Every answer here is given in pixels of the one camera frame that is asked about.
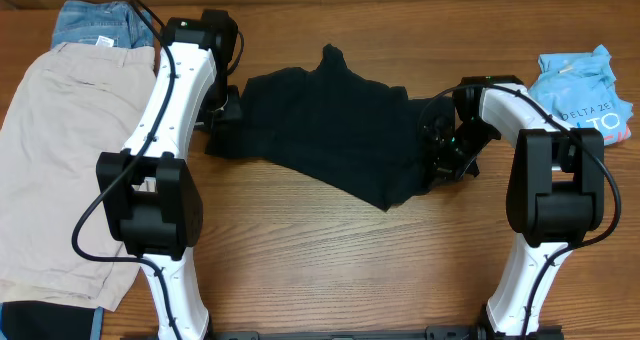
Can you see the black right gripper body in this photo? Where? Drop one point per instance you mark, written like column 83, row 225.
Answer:
column 456, row 156

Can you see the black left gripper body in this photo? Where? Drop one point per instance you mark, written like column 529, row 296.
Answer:
column 222, row 98

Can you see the black t-shirt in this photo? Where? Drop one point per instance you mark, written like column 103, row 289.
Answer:
column 360, row 136

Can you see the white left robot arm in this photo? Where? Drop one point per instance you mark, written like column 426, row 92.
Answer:
column 151, row 202

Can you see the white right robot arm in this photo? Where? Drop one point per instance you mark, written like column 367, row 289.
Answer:
column 555, row 194

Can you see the light blue printed t-shirt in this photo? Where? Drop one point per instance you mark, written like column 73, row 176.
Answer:
column 579, row 88

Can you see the beige shorts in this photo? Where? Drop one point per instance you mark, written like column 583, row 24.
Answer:
column 74, row 102

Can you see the blue denim jeans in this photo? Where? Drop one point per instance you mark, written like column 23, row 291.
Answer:
column 113, row 24

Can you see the black garment with blue trim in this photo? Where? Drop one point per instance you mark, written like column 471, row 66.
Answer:
column 45, row 321

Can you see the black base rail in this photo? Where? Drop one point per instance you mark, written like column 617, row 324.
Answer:
column 350, row 334

